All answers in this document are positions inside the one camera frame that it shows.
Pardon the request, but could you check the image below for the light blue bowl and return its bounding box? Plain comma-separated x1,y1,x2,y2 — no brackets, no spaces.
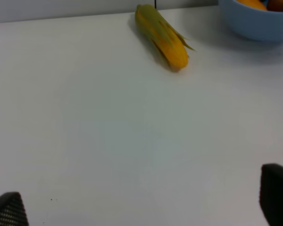
218,0,283,42

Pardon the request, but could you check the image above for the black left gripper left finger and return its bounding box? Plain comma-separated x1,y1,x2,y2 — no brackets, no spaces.
0,192,29,226

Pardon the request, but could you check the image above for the yellow mango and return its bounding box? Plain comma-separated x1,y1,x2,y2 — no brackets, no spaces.
237,0,267,11

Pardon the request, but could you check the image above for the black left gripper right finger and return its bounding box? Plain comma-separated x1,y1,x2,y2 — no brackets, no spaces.
259,163,283,226

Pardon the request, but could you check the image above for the corn cob with husk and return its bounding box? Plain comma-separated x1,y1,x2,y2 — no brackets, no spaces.
134,4,193,72

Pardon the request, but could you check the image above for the red pomegranate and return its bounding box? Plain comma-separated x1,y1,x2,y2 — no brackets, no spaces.
267,0,283,12

